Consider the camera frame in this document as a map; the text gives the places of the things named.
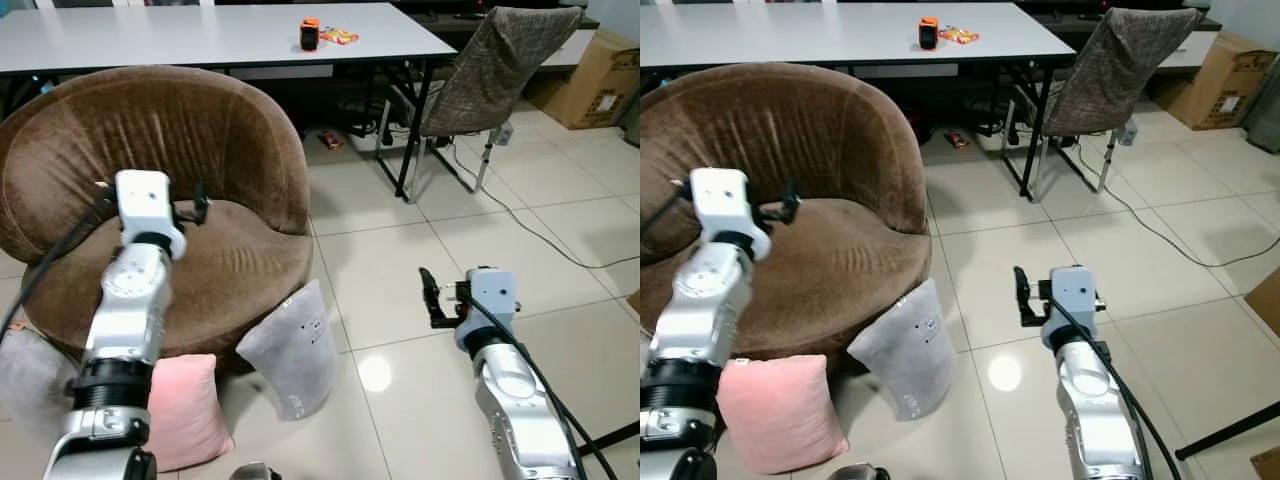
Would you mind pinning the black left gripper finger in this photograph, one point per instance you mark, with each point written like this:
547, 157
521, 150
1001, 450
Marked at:
204, 203
792, 200

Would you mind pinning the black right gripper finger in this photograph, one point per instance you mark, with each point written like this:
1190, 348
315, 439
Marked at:
429, 290
1022, 288

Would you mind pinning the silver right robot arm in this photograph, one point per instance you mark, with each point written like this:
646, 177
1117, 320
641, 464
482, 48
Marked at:
525, 410
1095, 410

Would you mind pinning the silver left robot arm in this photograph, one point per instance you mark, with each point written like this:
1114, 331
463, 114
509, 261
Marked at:
700, 320
125, 320

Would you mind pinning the brown round velvet sofa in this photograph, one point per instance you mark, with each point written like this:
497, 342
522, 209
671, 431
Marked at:
850, 250
220, 255

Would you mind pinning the small red floor item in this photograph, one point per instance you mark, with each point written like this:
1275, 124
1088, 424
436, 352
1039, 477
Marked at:
956, 139
331, 140

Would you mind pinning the pink pillow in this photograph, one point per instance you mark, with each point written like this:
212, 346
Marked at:
780, 415
185, 415

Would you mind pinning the light grey pillow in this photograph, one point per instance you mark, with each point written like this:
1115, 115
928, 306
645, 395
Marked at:
30, 385

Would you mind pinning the white long table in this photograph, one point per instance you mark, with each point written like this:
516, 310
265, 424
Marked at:
800, 32
180, 35

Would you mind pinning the orange and black small speaker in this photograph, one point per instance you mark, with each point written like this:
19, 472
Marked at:
929, 34
309, 36

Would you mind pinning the black stand leg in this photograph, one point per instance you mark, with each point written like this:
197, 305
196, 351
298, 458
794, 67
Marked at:
1230, 430
612, 436

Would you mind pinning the orange yellow snack packet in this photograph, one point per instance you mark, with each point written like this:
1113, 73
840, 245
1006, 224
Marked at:
339, 37
959, 35

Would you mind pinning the large cardboard box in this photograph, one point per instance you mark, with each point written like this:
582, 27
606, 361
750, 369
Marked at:
590, 85
1220, 85

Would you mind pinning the flat brown cardboard piece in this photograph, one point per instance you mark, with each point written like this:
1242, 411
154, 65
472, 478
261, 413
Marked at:
1265, 300

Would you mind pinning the chair with brown cloth cover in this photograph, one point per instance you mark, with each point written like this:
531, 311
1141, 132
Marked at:
495, 70
1115, 70

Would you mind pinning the dark robot leg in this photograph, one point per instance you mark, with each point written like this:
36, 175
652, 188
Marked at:
255, 472
858, 472

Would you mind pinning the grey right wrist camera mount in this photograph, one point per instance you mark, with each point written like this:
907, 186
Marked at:
492, 300
1072, 298

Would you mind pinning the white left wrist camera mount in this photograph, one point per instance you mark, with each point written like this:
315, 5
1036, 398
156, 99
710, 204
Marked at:
722, 205
143, 205

